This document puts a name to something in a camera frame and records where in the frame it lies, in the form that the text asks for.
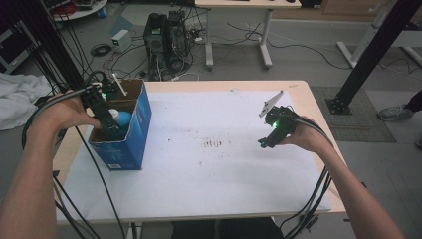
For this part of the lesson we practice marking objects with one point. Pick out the white metal stand frame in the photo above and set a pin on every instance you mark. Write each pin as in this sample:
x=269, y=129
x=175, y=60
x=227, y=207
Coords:
x=360, y=49

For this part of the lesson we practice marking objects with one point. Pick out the black metal stand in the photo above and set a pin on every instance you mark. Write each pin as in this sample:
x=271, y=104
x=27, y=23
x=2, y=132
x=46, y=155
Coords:
x=49, y=40

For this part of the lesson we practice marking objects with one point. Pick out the round white table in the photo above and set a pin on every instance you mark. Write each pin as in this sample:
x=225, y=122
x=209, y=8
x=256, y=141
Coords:
x=83, y=13

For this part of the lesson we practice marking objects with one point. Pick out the blue cardboard box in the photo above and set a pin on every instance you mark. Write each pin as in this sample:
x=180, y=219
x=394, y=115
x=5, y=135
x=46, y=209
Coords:
x=132, y=146

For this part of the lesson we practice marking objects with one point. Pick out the person's dark pants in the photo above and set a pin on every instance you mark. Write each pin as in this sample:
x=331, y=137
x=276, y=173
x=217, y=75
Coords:
x=222, y=230

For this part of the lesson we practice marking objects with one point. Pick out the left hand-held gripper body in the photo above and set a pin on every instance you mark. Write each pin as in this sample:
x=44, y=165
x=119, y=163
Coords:
x=96, y=99

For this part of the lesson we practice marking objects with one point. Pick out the person's left hand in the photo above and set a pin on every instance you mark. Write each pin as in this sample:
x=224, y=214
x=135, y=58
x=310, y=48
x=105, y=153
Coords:
x=59, y=116

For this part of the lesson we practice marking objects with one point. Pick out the black computer tower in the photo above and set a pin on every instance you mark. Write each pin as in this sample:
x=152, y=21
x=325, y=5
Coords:
x=156, y=36

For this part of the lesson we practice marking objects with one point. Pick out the dark floor mat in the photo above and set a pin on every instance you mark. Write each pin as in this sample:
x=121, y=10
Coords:
x=358, y=129

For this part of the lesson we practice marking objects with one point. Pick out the blue plastic bottle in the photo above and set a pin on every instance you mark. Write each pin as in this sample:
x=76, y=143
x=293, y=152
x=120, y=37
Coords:
x=124, y=118

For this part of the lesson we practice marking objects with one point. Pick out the black tape strip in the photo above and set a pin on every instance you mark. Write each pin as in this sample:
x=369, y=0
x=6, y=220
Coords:
x=56, y=173

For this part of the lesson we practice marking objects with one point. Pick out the person's right hand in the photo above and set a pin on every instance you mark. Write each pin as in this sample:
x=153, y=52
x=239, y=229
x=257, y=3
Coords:
x=308, y=137

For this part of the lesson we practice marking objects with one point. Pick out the black metal post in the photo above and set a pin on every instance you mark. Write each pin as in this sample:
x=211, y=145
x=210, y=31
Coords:
x=375, y=49

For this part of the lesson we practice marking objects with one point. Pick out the white cloth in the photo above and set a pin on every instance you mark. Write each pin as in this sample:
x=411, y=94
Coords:
x=16, y=96

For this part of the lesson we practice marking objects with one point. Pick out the white table mat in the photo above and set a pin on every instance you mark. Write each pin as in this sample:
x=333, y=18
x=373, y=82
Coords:
x=199, y=186

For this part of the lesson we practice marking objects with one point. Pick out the dark shelf unit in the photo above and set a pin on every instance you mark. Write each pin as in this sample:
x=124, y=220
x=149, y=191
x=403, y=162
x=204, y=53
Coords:
x=13, y=49

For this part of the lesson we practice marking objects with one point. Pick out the white-legged wooden desk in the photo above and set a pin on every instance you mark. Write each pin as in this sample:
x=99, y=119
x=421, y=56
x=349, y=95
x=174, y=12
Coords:
x=249, y=3

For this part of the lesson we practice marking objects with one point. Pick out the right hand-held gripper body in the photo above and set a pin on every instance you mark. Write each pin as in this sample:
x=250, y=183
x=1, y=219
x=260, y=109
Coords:
x=282, y=122

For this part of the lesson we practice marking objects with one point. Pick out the small white device box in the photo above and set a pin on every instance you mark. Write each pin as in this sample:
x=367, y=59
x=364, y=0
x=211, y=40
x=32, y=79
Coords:
x=121, y=40

